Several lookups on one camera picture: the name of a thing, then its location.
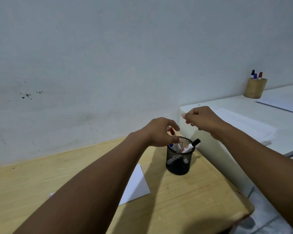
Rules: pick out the wooden pen cup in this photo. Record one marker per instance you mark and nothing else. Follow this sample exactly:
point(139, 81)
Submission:
point(255, 88)

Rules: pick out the person's left thumb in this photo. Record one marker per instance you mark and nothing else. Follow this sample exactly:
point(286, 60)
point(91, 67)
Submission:
point(177, 139)

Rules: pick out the person's left forearm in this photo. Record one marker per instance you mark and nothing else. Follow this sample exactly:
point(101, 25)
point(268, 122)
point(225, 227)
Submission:
point(92, 190)

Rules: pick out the black mesh pen holder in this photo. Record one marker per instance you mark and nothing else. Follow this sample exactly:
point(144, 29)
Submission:
point(179, 164)

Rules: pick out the person's right thumb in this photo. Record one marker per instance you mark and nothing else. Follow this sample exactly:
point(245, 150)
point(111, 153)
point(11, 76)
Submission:
point(187, 115)

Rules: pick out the black-capped white marker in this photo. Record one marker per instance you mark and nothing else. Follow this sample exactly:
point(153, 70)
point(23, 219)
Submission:
point(191, 145)

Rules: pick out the person's right hand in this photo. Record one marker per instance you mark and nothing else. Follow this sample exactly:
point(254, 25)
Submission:
point(206, 119)

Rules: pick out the white paper sheet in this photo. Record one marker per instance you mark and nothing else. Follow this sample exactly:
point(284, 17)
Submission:
point(283, 104)
point(136, 185)
point(246, 125)

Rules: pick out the blue-capped white marker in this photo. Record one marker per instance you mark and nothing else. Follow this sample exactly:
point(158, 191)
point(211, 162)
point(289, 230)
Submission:
point(171, 145)

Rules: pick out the person's right forearm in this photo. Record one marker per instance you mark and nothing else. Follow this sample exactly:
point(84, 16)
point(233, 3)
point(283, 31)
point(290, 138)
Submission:
point(263, 165)

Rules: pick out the red-capped white marker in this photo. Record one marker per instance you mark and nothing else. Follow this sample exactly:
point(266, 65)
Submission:
point(172, 131)

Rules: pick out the person's left hand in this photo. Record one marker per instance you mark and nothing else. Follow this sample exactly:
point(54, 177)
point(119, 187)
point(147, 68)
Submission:
point(155, 134)

